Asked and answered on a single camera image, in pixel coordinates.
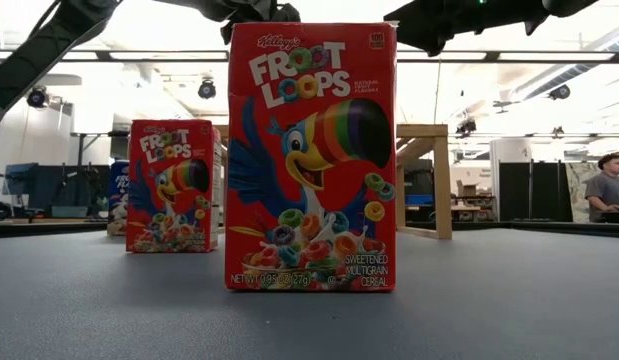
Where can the black equipment box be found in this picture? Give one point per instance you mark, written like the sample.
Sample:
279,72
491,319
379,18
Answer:
418,175

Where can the wooden slatted shelf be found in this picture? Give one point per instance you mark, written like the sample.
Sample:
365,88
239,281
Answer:
441,175

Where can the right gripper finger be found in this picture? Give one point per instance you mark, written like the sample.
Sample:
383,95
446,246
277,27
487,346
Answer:
429,27

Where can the black ceiling-mounted camera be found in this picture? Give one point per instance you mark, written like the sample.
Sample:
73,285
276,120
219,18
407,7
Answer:
559,91
557,131
466,126
37,97
207,89

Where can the grey tray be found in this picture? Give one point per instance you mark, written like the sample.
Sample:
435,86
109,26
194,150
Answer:
69,211

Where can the person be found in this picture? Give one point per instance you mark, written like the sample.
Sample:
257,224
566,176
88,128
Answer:
606,190

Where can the brown cardboard box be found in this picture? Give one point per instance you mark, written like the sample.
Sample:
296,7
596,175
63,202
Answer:
469,189

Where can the black partition panel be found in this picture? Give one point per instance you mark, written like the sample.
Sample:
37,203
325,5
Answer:
534,190

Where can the black metal table frame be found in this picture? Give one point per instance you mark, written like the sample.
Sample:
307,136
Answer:
514,227

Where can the small green plant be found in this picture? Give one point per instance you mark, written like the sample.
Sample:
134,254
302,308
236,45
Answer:
102,205

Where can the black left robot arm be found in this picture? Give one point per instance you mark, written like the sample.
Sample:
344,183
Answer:
34,60

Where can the blue board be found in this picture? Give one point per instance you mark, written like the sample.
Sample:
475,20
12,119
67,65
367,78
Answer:
19,177

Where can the blue Frosted Flakes cereal box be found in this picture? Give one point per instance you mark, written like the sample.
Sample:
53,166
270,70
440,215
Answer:
118,200

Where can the red Froot Loops cereal box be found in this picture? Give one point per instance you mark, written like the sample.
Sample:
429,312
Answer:
309,200
169,200

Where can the blue storage bin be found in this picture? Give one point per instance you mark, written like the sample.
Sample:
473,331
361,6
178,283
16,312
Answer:
419,200

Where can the ceiling air duct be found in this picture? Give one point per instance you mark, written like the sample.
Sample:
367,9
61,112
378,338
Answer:
569,75

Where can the floral patterned curtain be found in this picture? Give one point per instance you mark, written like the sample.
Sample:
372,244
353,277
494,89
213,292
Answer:
576,185

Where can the grey-blue table mat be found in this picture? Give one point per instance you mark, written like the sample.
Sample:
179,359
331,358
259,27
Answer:
489,310

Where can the dark blue partition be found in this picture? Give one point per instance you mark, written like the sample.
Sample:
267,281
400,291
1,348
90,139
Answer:
54,187

